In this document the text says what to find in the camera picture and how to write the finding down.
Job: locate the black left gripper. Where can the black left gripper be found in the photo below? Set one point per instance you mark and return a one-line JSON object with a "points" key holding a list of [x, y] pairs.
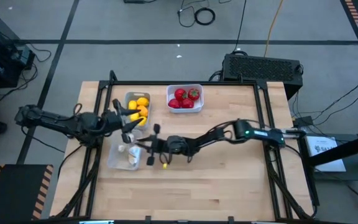
{"points": [[112, 121]]}

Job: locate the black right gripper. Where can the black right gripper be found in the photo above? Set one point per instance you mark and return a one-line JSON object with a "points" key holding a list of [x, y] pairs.
{"points": [[174, 145]]}

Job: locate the orange toy lemon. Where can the orange toy lemon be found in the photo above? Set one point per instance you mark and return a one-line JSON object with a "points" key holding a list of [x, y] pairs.
{"points": [[143, 111]]}

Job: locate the red toy tomato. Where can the red toy tomato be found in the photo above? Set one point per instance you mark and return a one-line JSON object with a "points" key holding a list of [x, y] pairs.
{"points": [[180, 93], [193, 94], [174, 103]]}

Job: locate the strawberry with green leaves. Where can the strawberry with green leaves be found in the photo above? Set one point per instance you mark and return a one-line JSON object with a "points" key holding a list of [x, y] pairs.
{"points": [[187, 103]]}

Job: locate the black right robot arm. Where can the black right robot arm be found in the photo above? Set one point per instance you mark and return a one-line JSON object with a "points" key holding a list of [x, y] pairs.
{"points": [[259, 133]]}

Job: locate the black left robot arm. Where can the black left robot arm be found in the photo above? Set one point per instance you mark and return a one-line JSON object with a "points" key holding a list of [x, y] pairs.
{"points": [[51, 119]]}

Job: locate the grey plastic basket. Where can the grey plastic basket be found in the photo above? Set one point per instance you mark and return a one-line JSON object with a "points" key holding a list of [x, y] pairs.
{"points": [[138, 95]]}

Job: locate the small yellow tag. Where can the small yellow tag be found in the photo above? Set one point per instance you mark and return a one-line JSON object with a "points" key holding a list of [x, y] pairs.
{"points": [[165, 166]]}

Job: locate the clear plastic bin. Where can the clear plastic bin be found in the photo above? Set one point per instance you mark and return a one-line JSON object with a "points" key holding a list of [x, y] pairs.
{"points": [[117, 161]]}

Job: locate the white plastic basket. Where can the white plastic basket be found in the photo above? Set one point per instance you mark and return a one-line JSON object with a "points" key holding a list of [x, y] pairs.
{"points": [[170, 91]]}

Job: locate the black computer case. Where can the black computer case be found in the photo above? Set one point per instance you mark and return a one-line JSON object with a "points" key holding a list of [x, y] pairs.
{"points": [[259, 70]]}

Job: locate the black power brick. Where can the black power brick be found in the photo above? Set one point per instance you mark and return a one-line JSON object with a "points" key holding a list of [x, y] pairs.
{"points": [[302, 121]]}

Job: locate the white paper sign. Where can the white paper sign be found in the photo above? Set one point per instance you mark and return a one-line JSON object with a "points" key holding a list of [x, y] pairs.
{"points": [[320, 144]]}

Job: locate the black metal shelf stand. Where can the black metal shelf stand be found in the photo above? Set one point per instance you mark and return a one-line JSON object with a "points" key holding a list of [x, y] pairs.
{"points": [[353, 144]]}

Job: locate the black table frame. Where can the black table frame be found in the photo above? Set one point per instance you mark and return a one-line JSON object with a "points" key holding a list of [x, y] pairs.
{"points": [[135, 83]]}

